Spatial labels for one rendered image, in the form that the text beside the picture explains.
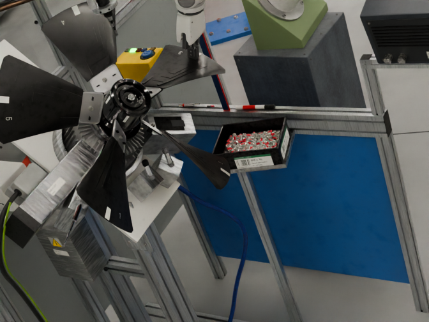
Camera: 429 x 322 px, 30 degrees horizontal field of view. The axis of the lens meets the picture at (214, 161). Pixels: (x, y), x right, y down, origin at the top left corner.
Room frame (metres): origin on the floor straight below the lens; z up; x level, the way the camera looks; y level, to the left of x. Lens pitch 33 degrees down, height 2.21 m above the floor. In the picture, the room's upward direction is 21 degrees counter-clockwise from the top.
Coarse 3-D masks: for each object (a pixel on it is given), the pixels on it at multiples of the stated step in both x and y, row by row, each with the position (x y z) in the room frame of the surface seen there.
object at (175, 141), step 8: (168, 136) 1.90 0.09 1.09; (176, 144) 1.87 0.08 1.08; (184, 144) 1.91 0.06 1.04; (184, 152) 1.85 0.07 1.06; (192, 152) 1.88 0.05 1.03; (200, 152) 1.93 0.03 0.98; (208, 152) 1.98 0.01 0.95; (192, 160) 1.83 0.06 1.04; (200, 160) 1.85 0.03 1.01; (208, 160) 1.88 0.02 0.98; (224, 160) 1.96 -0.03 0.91; (200, 168) 1.81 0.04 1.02; (208, 168) 1.83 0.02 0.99; (216, 168) 1.86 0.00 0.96; (224, 168) 1.89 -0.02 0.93; (208, 176) 1.79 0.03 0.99; (216, 176) 1.81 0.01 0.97; (224, 176) 1.84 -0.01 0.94; (216, 184) 1.78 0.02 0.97; (224, 184) 1.80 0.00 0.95
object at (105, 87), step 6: (114, 66) 2.06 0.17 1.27; (102, 72) 2.06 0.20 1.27; (108, 72) 2.05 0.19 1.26; (114, 72) 2.04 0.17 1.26; (96, 78) 2.06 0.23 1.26; (102, 78) 2.05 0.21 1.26; (108, 78) 2.04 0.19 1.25; (114, 78) 2.03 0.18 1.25; (120, 78) 2.02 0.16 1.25; (96, 84) 2.05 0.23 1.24; (102, 84) 2.04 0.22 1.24; (108, 84) 2.03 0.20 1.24; (96, 90) 2.04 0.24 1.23; (102, 90) 2.03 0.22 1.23; (108, 90) 2.02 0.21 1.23
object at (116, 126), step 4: (116, 120) 1.91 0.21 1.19; (116, 124) 1.90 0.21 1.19; (116, 128) 1.89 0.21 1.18; (120, 128) 1.92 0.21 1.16; (112, 132) 1.87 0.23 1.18; (120, 132) 1.91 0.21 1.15; (116, 136) 1.88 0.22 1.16; (124, 136) 1.93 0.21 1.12; (116, 140) 1.87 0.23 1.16; (120, 140) 1.89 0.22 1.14; (124, 140) 1.92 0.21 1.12; (120, 144) 1.89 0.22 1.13; (124, 144) 1.91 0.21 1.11; (124, 148) 1.90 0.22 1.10
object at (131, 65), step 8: (160, 48) 2.50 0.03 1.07; (120, 56) 2.56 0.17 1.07; (128, 56) 2.53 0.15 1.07; (136, 56) 2.51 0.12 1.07; (152, 56) 2.46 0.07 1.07; (120, 64) 2.51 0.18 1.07; (128, 64) 2.48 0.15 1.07; (136, 64) 2.46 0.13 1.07; (144, 64) 2.44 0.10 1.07; (152, 64) 2.44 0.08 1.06; (128, 72) 2.49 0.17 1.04; (136, 72) 2.47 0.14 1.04; (144, 72) 2.45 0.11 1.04
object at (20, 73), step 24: (0, 72) 1.92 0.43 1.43; (24, 72) 1.94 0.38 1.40; (48, 72) 1.95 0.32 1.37; (24, 96) 1.91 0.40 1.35; (48, 96) 1.92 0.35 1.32; (72, 96) 1.94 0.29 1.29; (0, 120) 1.87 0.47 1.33; (24, 120) 1.89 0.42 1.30; (48, 120) 1.91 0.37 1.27; (72, 120) 1.93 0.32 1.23
